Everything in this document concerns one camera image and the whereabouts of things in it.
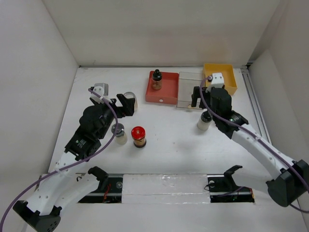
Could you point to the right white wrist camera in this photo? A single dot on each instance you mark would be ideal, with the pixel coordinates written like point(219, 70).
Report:
point(216, 80)

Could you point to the clear plastic tray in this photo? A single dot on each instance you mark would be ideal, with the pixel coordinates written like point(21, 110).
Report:
point(187, 82)

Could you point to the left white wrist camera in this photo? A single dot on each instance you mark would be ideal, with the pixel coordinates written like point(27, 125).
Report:
point(102, 90)

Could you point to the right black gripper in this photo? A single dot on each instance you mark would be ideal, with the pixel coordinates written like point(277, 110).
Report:
point(196, 94)

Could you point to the black-cap white spice bottle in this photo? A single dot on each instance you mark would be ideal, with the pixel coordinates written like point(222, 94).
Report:
point(204, 121)

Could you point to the yellow tray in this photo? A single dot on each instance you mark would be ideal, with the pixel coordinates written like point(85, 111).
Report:
point(228, 74)

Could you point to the red-cap dark sauce bottle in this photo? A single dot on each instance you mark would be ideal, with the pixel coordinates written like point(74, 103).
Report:
point(138, 135)

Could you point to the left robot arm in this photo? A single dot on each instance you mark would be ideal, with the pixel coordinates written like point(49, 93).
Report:
point(42, 211)

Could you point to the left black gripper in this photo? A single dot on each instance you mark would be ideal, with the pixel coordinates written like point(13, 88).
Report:
point(127, 104)

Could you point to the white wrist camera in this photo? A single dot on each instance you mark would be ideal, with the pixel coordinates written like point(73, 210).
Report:
point(102, 90)
point(216, 80)

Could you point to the silver-cap white spice jar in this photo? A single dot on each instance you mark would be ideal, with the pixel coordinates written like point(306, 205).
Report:
point(120, 135)

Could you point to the red tray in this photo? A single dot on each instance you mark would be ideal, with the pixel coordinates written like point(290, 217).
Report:
point(168, 94)

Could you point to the black-cap brown spice bottle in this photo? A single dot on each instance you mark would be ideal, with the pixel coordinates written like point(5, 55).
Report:
point(157, 80)

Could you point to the aluminium mounting rail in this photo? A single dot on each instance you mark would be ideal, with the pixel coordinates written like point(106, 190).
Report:
point(255, 103)

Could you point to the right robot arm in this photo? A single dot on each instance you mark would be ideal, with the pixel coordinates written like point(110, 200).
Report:
point(286, 179)

